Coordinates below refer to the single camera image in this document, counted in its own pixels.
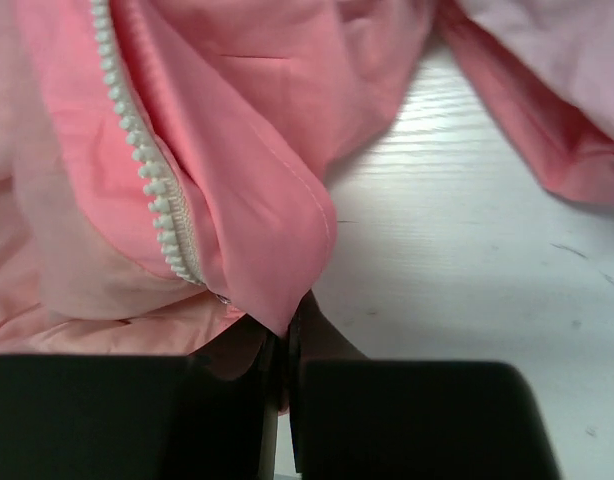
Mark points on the pink hooded zip jacket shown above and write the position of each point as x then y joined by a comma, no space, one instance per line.
162,162

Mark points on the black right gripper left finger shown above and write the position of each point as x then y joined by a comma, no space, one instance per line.
204,416

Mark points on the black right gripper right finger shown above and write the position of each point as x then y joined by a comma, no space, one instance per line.
353,417

